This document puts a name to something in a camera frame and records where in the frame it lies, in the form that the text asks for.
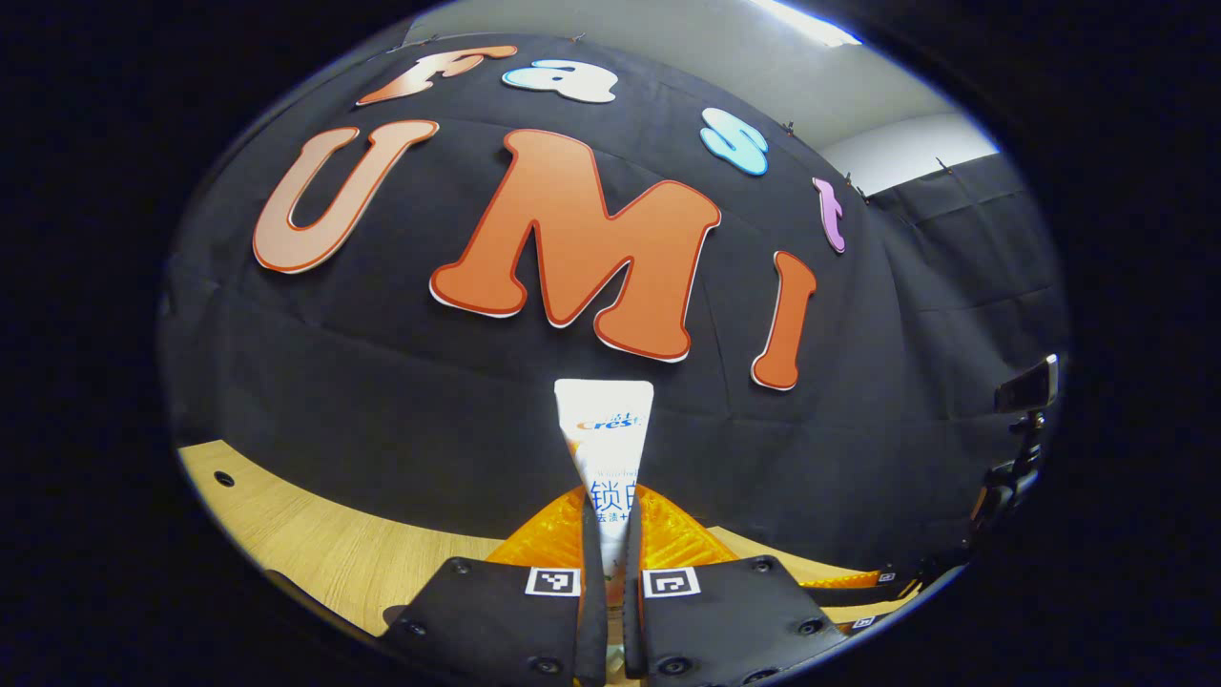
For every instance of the white toothpaste tube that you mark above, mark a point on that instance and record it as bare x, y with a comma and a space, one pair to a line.
604, 429

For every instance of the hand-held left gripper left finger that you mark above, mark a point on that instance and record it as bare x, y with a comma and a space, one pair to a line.
486, 620

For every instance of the phone on black tripod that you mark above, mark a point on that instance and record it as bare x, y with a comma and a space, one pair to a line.
1028, 384

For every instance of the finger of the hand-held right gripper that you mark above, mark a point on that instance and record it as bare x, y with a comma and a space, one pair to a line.
887, 578
873, 618

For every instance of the wooden desktop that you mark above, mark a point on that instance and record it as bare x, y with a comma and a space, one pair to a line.
315, 553

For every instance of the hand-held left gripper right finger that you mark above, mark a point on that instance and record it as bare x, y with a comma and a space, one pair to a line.
734, 620

